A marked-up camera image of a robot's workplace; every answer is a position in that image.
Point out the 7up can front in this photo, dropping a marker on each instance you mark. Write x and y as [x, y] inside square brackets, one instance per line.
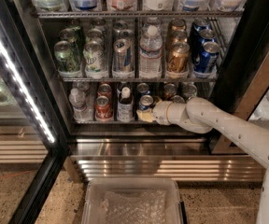
[94, 57]

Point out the water bottle middle shelf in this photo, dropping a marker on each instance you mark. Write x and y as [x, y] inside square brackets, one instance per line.
[150, 52]

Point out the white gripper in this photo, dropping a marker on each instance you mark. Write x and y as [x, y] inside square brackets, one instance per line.
[162, 111]

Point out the wire shelf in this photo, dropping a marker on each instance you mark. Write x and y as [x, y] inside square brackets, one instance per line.
[135, 79]
[133, 14]

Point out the gold can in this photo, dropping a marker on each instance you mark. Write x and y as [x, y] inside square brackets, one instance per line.
[177, 25]
[178, 99]
[178, 36]
[177, 57]
[169, 90]

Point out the blue pepsi can rear bottom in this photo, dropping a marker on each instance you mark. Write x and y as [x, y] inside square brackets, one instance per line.
[143, 89]

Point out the bubble wrap sheet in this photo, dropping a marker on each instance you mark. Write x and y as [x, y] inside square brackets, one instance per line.
[139, 207]

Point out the top wire shelf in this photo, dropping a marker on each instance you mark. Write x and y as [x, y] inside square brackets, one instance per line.
[133, 14]

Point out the blue pepsi can rear middle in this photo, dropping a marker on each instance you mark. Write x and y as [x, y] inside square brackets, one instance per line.
[199, 24]

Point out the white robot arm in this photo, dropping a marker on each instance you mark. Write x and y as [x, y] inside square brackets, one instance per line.
[200, 116]

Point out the blue pepsi can front bottom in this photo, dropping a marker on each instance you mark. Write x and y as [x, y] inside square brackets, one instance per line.
[145, 102]

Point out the white led light strip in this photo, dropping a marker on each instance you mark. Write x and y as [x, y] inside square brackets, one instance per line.
[25, 93]

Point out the silver can rear red bull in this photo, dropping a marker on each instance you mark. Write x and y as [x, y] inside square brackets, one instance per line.
[118, 26]

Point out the silver can rear bottom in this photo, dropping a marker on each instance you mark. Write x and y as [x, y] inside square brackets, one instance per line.
[189, 90]

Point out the glass fridge door left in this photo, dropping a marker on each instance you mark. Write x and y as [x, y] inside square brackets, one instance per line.
[29, 163]

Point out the gold can front middle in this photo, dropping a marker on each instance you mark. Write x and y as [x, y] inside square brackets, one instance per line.
[177, 57]

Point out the gold can rear middle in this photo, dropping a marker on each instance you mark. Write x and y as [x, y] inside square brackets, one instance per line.
[177, 25]

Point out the blue pepsi can front middle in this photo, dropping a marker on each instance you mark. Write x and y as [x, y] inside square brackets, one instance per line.
[207, 57]

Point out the red coke can rear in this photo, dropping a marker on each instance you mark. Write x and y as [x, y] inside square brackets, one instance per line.
[104, 89]

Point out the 7up can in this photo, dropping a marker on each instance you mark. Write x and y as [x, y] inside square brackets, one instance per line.
[95, 35]
[94, 57]

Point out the green can front middle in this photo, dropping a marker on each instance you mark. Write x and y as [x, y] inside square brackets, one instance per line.
[66, 57]

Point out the gold can rear bottom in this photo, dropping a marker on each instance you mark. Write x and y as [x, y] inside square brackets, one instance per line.
[169, 90]

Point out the gold can front bottom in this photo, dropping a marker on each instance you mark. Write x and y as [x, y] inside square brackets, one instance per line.
[178, 99]

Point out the silver red bull can front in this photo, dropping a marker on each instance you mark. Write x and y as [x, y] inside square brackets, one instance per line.
[123, 55]

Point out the red coke can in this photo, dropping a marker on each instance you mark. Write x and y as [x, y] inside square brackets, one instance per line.
[104, 89]
[103, 108]

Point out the red coke can front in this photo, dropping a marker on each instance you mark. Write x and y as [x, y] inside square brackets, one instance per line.
[103, 108]

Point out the clear plastic bin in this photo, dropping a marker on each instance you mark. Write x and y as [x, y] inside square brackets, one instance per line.
[95, 214]

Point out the clear water bottle bottom shelf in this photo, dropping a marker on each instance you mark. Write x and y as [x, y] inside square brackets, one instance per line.
[78, 101]

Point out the dark drink bottle white cap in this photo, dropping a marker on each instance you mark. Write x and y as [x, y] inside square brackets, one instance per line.
[125, 105]

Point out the middle wire shelf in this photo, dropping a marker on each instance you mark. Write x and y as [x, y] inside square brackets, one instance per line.
[135, 79]

